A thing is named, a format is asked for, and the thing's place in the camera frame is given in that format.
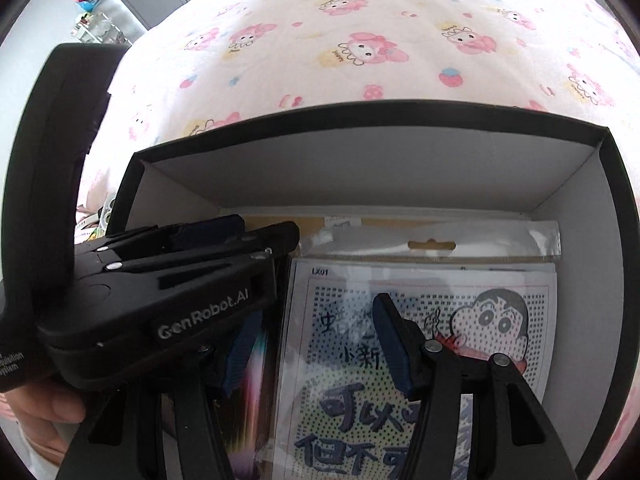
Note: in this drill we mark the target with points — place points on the cartoon bead art packet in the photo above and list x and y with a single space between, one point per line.
340 310

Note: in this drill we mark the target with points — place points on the black cardboard box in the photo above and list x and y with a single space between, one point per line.
350 170

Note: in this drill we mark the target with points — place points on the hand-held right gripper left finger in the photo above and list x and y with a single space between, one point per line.
241 355

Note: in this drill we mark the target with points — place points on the pink cartoon printed blanket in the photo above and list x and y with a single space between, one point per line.
350 10

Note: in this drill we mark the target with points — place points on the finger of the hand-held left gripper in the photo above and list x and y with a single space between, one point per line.
225 250
205 227

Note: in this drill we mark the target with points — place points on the person's left hand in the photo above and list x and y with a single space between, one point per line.
45 407

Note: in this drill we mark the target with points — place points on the white metal rack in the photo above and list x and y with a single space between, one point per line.
107 30

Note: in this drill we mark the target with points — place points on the brown kraft card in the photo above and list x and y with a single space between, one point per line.
425 221

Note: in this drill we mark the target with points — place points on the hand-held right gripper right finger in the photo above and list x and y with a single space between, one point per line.
395 350

